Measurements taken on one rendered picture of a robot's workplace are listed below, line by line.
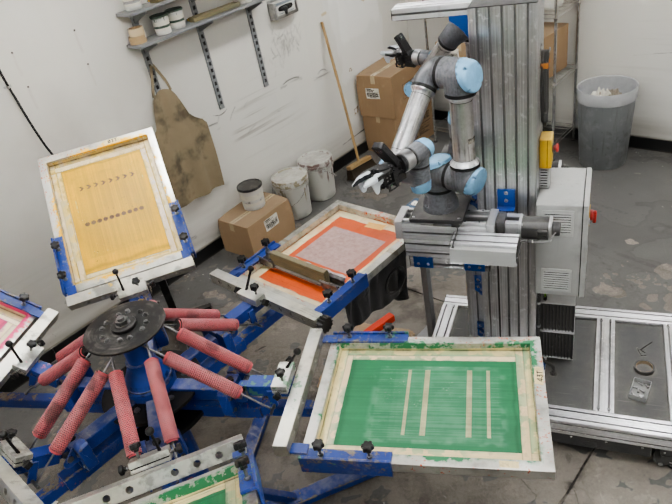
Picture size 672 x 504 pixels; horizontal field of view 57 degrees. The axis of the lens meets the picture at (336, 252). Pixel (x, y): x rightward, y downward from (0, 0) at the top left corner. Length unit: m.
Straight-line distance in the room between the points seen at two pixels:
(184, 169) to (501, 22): 2.91
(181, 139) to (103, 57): 0.78
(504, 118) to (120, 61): 2.72
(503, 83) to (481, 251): 0.66
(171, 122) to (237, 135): 0.66
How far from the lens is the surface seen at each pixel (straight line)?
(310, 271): 2.79
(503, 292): 3.05
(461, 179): 2.47
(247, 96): 5.13
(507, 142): 2.63
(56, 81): 4.28
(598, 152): 5.52
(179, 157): 4.73
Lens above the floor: 2.61
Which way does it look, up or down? 33 degrees down
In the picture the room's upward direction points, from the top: 12 degrees counter-clockwise
